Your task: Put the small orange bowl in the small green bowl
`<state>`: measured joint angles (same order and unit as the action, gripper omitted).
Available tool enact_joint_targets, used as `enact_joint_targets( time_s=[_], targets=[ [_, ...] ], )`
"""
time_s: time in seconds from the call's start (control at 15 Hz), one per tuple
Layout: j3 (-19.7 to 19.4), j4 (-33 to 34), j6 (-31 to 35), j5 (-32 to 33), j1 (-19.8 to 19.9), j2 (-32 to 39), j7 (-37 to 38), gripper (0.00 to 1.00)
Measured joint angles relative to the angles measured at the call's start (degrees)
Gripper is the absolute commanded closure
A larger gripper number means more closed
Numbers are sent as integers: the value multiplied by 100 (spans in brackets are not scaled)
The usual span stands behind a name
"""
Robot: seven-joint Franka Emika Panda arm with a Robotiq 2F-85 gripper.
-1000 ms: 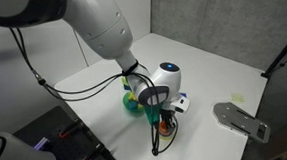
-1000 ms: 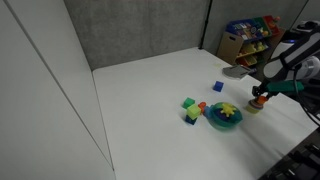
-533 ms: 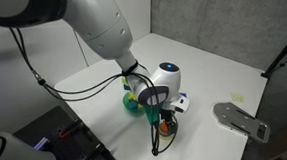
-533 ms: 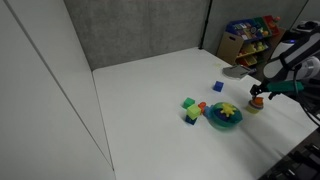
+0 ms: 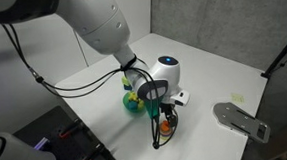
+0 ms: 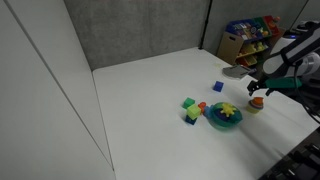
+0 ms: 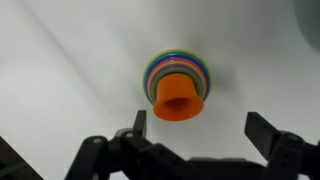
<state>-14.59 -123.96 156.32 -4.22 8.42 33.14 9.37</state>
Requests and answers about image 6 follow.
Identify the small orange bowl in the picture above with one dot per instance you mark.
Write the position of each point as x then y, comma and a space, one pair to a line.
257, 100

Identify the red storage bin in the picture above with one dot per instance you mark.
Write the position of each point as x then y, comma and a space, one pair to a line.
271, 22

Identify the yellow star toy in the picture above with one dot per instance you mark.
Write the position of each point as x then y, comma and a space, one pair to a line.
228, 109

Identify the dark blue cube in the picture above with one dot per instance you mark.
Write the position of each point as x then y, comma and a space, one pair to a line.
190, 120

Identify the red toy block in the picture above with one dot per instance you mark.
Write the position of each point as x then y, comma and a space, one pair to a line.
202, 106

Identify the stack of coloured bowls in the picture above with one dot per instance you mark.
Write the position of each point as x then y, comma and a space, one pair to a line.
255, 107

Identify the blue storage bin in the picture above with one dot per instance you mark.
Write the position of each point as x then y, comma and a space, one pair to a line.
241, 29

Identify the light blue toy block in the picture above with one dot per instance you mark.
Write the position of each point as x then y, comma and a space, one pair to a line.
207, 112

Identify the large green bowl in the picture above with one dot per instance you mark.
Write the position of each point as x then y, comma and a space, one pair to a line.
225, 118

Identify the yellow storage bin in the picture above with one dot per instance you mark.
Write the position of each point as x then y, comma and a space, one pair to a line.
250, 49

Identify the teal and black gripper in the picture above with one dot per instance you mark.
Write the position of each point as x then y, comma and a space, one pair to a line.
283, 83

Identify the black stand pole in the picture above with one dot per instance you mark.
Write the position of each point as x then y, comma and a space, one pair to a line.
205, 23

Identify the wooden toy shelf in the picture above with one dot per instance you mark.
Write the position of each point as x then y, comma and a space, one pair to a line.
230, 46

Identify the green storage bin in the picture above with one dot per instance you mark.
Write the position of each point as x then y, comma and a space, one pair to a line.
260, 24

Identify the grey metal plate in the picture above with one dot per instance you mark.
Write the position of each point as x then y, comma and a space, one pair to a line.
235, 71

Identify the light green cube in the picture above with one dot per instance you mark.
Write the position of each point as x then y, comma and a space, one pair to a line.
193, 111

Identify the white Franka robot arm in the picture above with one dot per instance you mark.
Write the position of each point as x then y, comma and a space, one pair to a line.
300, 53

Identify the dark green cube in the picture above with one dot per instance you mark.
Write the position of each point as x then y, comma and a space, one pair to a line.
188, 102

